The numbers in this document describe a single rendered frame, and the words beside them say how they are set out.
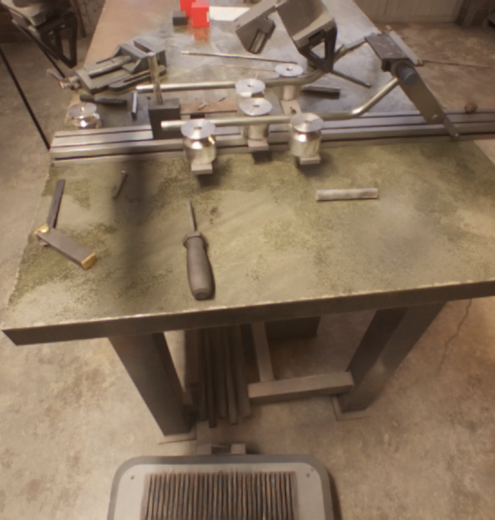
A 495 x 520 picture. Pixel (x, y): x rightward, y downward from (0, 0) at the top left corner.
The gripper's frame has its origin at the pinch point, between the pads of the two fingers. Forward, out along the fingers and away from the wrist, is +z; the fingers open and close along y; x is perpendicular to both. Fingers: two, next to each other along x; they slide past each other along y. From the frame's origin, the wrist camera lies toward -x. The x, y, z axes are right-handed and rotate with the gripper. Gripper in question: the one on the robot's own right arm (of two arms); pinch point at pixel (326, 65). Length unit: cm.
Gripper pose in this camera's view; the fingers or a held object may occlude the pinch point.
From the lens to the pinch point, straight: 75.6
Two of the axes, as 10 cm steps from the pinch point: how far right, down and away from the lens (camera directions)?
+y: 1.2, 7.7, -6.2
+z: 4.9, 5.0, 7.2
